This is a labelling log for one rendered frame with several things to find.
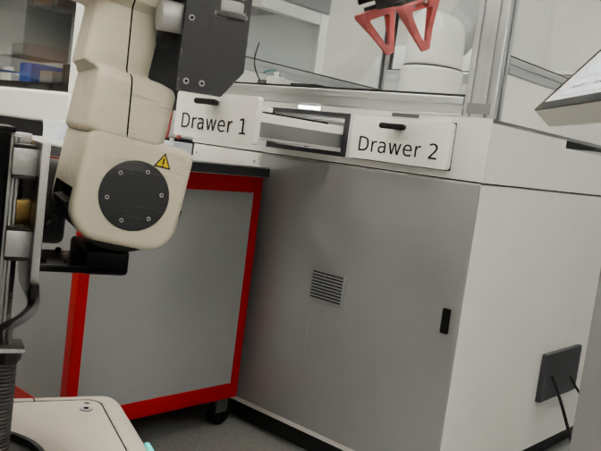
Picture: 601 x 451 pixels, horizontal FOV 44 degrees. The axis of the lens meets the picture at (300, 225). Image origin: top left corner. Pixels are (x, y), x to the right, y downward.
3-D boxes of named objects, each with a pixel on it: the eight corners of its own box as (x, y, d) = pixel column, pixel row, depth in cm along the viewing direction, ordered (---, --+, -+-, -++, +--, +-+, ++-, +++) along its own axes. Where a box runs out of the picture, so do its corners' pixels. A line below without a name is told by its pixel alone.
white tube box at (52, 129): (57, 139, 213) (59, 121, 212) (41, 136, 219) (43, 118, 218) (96, 143, 223) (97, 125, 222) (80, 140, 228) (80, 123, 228)
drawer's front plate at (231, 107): (252, 145, 170) (258, 96, 169) (173, 134, 189) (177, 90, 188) (258, 145, 171) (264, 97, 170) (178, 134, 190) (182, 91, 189)
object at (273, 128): (254, 138, 172) (257, 112, 172) (183, 129, 189) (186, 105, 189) (359, 152, 202) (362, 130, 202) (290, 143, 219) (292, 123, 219)
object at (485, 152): (483, 182, 169) (493, 118, 167) (192, 141, 236) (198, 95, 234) (625, 198, 240) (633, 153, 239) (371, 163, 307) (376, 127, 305)
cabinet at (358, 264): (434, 521, 176) (486, 183, 168) (164, 387, 244) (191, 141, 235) (587, 438, 247) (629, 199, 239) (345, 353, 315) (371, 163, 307)
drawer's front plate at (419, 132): (445, 170, 173) (452, 122, 172) (348, 157, 192) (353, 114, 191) (449, 170, 175) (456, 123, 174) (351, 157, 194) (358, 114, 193)
